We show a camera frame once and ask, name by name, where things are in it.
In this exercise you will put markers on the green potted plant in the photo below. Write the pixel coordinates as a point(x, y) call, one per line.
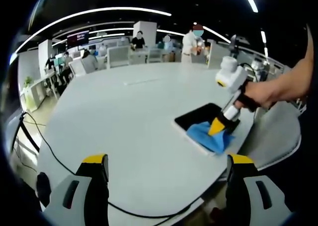
point(28, 81)

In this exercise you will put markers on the blue cleaning cloth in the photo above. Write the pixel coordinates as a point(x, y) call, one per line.
point(202, 137)

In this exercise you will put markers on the white low cabinet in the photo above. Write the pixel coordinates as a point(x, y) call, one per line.
point(37, 94)

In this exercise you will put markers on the black stand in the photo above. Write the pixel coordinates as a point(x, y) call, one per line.
point(29, 139)

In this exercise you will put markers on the person's right hand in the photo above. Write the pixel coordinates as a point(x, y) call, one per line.
point(261, 94)

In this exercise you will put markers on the white device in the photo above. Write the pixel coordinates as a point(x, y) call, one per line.
point(257, 65)

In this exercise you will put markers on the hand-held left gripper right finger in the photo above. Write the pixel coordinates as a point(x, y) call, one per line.
point(248, 191)

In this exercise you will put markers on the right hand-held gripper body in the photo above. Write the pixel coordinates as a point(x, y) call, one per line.
point(232, 78)

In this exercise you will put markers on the black round object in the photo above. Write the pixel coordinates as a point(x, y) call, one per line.
point(44, 188)

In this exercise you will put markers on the white mesh office chair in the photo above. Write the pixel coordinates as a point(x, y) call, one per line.
point(154, 55)
point(118, 57)

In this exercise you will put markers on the grey mesh chair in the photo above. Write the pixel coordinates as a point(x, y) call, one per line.
point(275, 136)

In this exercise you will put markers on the curved ceiling light strip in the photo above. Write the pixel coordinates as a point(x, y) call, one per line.
point(139, 9)

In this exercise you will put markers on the person's dark shirt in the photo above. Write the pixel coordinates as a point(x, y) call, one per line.
point(301, 159)

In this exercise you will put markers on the wall screen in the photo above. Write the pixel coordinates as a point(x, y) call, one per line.
point(78, 38)

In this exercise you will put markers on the white upright panel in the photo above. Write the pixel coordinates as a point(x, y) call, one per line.
point(214, 55)

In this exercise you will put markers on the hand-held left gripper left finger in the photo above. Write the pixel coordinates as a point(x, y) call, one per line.
point(82, 186)

